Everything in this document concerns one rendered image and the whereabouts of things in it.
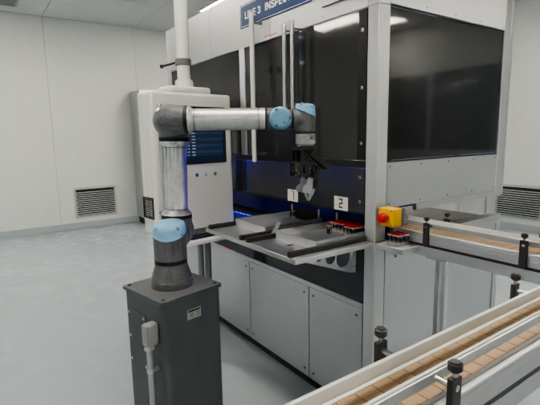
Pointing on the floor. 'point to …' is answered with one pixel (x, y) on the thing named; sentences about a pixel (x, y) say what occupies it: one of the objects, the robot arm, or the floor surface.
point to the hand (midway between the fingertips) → (309, 197)
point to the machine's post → (375, 169)
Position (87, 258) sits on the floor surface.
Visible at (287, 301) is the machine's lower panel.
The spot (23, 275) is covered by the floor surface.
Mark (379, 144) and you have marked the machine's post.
